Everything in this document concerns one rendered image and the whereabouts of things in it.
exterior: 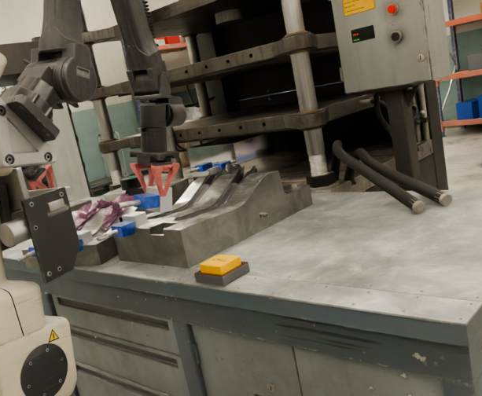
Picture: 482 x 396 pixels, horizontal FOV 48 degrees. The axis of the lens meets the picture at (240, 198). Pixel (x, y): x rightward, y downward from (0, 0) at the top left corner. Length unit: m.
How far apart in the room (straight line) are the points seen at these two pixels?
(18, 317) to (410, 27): 1.32
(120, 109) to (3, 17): 2.19
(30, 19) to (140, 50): 7.90
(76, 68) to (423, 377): 0.76
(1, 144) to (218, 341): 0.63
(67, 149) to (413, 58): 4.39
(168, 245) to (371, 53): 0.94
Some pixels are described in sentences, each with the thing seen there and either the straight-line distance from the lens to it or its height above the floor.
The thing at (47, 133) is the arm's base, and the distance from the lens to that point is 0.91.
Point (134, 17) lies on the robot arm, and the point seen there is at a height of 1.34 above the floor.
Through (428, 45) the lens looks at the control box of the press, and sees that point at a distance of 1.75.
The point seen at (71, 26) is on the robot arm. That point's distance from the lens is 1.02.
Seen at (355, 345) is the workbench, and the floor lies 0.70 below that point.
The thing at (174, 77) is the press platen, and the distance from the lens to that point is 2.29.
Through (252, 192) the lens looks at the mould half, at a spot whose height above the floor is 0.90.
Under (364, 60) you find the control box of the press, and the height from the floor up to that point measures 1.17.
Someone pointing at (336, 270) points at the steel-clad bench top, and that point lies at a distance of 1.03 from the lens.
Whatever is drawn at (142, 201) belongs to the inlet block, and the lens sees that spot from 1.21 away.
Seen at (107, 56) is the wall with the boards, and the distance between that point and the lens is 9.42.
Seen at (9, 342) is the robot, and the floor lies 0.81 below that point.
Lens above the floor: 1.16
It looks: 11 degrees down
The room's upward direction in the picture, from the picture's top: 11 degrees counter-clockwise
